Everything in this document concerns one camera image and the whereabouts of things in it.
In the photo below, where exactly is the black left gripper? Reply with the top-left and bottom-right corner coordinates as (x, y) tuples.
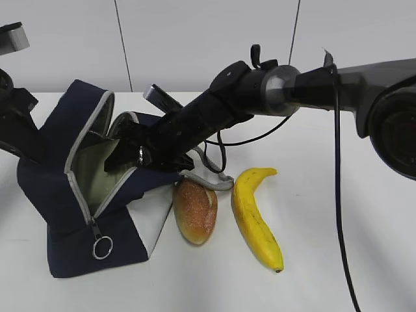
(1, 70), (47, 163)

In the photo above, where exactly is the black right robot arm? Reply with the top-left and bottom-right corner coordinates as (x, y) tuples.
(104, 58), (415, 179)

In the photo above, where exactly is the brown bread roll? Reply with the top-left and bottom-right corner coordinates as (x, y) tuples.
(173, 179), (218, 246)

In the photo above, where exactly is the navy blue lunch bag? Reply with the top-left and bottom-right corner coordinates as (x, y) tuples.
(17, 80), (234, 278)

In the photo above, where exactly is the yellow banana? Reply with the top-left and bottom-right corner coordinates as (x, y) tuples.
(231, 168), (284, 273)

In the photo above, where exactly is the green lidded food container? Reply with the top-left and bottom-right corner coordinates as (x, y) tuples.
(84, 159), (129, 211)

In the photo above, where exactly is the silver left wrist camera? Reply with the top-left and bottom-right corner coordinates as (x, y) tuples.
(0, 21), (30, 55)

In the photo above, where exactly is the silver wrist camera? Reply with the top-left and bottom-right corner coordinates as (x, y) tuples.
(143, 84), (183, 114)
(0, 21), (30, 55)

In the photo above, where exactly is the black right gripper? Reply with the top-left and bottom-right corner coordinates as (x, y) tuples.
(104, 90), (254, 172)

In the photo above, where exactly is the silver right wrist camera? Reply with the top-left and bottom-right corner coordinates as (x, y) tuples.
(143, 84), (183, 114)

